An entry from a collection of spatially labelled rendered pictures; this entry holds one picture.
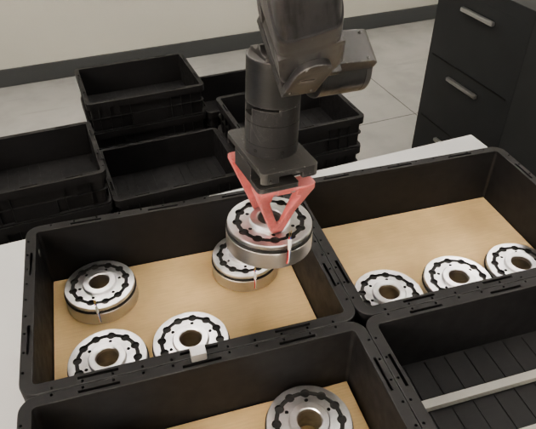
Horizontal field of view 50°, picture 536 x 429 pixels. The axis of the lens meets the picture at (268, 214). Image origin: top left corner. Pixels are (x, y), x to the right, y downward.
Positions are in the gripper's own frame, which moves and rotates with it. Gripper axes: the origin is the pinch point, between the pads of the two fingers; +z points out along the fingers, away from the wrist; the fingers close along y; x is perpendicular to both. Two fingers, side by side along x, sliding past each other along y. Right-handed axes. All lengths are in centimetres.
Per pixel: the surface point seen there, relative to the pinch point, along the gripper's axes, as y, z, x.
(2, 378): 20, 36, 36
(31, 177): 110, 55, 26
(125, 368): -4.9, 13.0, 19.3
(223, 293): 10.8, 21.8, 1.8
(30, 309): 8.7, 13.1, 28.2
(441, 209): 14.1, 19.5, -41.3
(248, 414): -9.8, 22.5, 6.1
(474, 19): 96, 17, -118
